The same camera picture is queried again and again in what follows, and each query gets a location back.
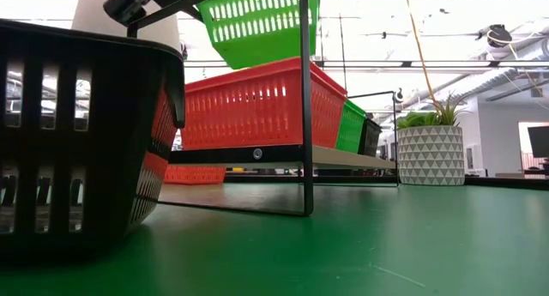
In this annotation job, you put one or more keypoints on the black slotted plastic basket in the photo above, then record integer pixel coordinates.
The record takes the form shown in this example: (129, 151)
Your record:
(107, 137)
(372, 123)
(369, 143)

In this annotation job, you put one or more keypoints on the white shade table lamp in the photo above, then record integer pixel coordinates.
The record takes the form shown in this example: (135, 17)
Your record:
(88, 13)

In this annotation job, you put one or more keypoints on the small black mounted device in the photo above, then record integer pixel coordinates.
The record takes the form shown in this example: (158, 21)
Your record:
(399, 95)

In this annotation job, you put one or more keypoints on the succulent in patterned white pot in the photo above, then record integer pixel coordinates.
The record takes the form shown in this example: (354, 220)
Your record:
(431, 154)

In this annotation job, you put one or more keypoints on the black round ceiling device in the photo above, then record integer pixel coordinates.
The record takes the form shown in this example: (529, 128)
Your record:
(498, 35)

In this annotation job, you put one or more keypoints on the dark computer monitor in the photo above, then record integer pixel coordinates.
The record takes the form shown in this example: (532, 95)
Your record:
(539, 141)

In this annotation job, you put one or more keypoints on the silver ceiling duct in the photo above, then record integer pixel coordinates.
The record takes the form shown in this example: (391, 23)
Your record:
(493, 79)

